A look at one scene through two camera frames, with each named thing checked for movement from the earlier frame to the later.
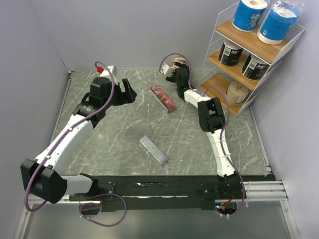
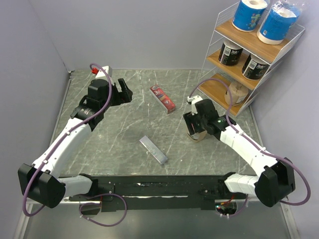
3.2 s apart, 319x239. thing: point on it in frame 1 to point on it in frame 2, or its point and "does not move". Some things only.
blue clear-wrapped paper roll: [278, 22] does not move
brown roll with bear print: [179, 59] to [196, 137]
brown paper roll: [236, 93] does not move
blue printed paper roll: [247, 14] does not move
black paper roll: [254, 68] does not move
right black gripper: [171, 79] to [189, 119]
